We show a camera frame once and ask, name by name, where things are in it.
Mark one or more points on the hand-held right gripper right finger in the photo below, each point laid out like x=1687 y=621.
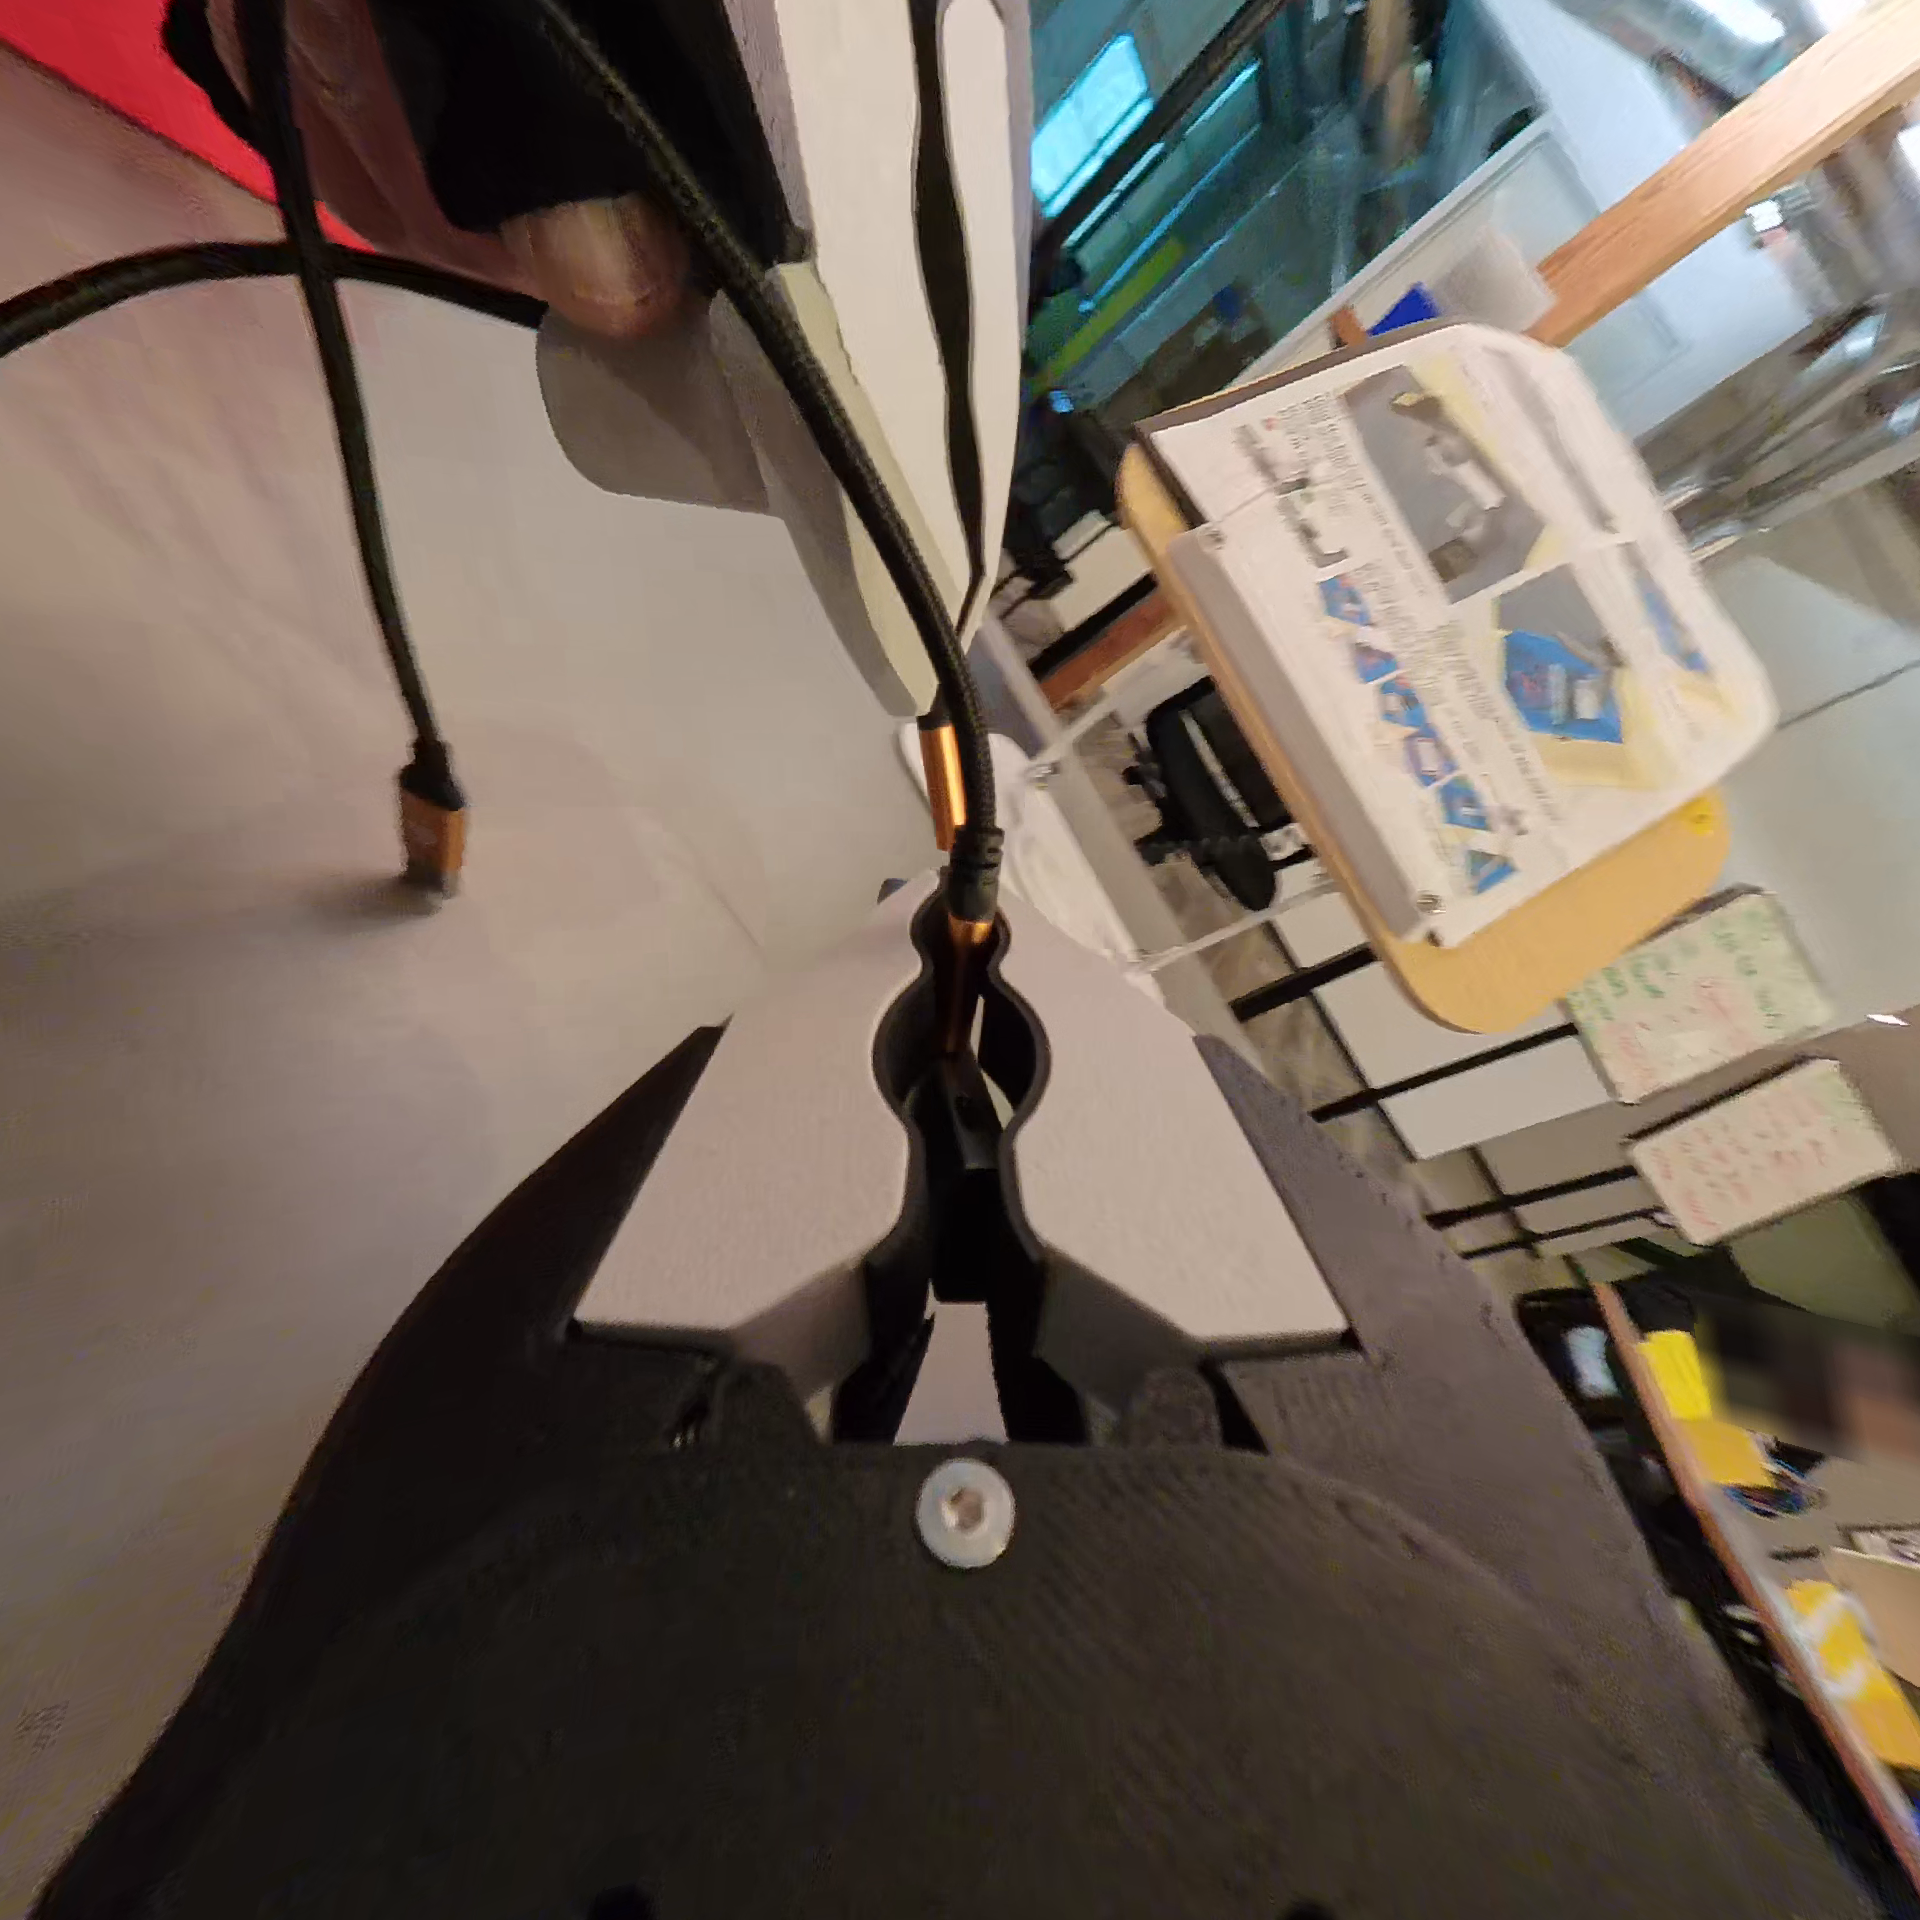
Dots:
x=1188 y=1186

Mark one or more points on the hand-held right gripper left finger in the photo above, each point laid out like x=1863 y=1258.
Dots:
x=751 y=1172

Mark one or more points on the whiteboard with writing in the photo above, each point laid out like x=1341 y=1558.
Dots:
x=1772 y=1151
x=1701 y=997

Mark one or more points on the person's left hand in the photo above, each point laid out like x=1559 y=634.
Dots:
x=602 y=277

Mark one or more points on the printed instruction sheet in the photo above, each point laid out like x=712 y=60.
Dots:
x=1470 y=631

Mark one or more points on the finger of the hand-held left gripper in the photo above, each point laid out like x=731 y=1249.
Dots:
x=856 y=152
x=1008 y=182

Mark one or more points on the dark USB hub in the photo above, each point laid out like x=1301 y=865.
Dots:
x=962 y=1200

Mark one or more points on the wooden display board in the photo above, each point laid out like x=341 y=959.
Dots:
x=1562 y=968

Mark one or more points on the white stand base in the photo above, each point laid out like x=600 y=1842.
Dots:
x=1053 y=871

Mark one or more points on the yellow plastic object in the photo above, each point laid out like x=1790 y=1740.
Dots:
x=1680 y=1382

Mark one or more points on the wooden post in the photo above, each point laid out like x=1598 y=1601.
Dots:
x=1741 y=165

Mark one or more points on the wooden workbench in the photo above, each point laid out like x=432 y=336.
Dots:
x=1803 y=1621

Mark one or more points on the black office chair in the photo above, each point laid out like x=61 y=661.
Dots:
x=1200 y=796

